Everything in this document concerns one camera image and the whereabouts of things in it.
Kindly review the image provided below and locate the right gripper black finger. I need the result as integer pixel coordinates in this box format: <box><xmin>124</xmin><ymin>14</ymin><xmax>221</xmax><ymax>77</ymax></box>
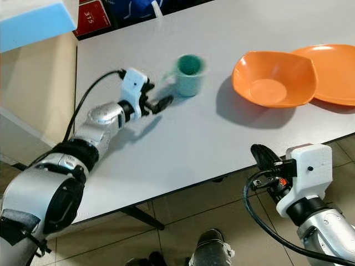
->
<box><xmin>250</xmin><ymin>144</ymin><xmax>285</xmax><ymax>172</ymax></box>

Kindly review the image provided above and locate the pale counter slab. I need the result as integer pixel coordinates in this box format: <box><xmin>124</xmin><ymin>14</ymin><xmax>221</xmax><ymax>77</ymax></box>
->
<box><xmin>0</xmin><ymin>0</ymin><xmax>79</xmax><ymax>53</ymax></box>

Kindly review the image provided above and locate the green ceramic mug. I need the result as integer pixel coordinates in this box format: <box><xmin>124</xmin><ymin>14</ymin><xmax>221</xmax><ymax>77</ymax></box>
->
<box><xmin>162</xmin><ymin>54</ymin><xmax>206</xmax><ymax>98</ymax></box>

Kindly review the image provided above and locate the orange plastic bowl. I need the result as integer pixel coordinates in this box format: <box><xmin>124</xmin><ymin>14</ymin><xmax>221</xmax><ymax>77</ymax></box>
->
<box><xmin>232</xmin><ymin>50</ymin><xmax>318</xmax><ymax>108</ymax></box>

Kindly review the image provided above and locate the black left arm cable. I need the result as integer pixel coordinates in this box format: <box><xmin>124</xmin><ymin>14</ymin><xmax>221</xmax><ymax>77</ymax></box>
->
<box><xmin>65</xmin><ymin>69</ymin><xmax>125</xmax><ymax>142</ymax></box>

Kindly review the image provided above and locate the black table leg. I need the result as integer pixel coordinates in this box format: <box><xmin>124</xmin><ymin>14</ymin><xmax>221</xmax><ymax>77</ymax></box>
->
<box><xmin>119</xmin><ymin>205</ymin><xmax>167</xmax><ymax>231</ymax></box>

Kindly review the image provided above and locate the blue bag with white trim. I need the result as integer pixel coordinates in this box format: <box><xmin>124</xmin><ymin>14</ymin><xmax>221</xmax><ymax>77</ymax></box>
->
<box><xmin>105</xmin><ymin>0</ymin><xmax>186</xmax><ymax>16</ymax></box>

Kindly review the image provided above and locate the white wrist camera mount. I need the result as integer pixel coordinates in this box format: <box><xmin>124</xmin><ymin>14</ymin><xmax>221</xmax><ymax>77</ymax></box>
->
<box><xmin>121</xmin><ymin>68</ymin><xmax>149</xmax><ymax>117</ymax></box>
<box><xmin>277</xmin><ymin>144</ymin><xmax>333</xmax><ymax>218</ymax></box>

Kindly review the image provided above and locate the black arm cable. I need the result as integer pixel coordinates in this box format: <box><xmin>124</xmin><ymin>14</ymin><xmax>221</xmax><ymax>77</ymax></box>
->
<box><xmin>242</xmin><ymin>169</ymin><xmax>355</xmax><ymax>265</ymax></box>
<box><xmin>65</xmin><ymin>69</ymin><xmax>125</xmax><ymax>142</ymax></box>

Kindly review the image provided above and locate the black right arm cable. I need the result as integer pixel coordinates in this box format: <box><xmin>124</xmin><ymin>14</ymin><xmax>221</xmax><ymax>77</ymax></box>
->
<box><xmin>242</xmin><ymin>169</ymin><xmax>355</xmax><ymax>265</ymax></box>

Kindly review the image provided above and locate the orange plastic plate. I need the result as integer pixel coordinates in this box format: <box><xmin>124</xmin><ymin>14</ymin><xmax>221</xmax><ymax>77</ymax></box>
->
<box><xmin>291</xmin><ymin>44</ymin><xmax>355</xmax><ymax>107</ymax></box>

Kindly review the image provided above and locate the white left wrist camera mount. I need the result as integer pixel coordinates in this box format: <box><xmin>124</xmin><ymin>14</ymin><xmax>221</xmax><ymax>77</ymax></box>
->
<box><xmin>121</xmin><ymin>68</ymin><xmax>149</xmax><ymax>117</ymax></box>

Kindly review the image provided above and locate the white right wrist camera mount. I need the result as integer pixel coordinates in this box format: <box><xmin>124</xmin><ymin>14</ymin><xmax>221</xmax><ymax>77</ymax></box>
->
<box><xmin>277</xmin><ymin>144</ymin><xmax>333</xmax><ymax>218</ymax></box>

